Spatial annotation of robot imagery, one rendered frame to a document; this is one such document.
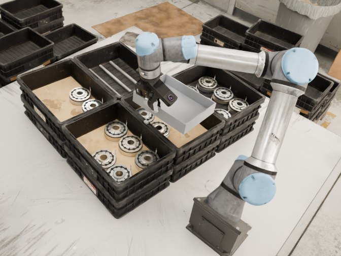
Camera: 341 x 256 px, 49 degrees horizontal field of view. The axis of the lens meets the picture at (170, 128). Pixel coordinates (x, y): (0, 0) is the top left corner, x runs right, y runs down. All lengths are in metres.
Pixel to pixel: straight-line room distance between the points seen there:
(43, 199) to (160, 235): 0.51
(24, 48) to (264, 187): 2.12
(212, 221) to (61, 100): 0.93
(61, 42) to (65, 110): 1.39
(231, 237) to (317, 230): 1.31
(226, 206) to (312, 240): 1.28
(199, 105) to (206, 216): 0.46
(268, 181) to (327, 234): 1.46
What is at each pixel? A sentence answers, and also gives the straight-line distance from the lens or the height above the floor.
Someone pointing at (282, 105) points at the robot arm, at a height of 1.29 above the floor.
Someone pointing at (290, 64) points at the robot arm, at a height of 1.41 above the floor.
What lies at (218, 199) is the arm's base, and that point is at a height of 0.91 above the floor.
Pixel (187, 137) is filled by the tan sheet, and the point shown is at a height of 0.83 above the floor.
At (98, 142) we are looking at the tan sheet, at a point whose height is 0.83.
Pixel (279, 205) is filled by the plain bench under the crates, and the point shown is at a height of 0.70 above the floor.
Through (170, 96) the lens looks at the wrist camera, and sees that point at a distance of 1.32.
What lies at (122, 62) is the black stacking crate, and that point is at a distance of 2.14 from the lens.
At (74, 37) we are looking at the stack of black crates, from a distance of 3.22.
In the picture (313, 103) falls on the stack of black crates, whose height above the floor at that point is 0.56.
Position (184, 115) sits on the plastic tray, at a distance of 1.50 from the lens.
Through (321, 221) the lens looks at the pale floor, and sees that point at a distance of 2.73.
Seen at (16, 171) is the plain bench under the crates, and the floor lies 0.70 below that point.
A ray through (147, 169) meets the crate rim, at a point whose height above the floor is 0.93.
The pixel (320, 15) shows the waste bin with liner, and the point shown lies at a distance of 3.68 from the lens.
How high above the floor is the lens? 2.04
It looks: 44 degrees down
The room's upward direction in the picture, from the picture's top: 9 degrees clockwise
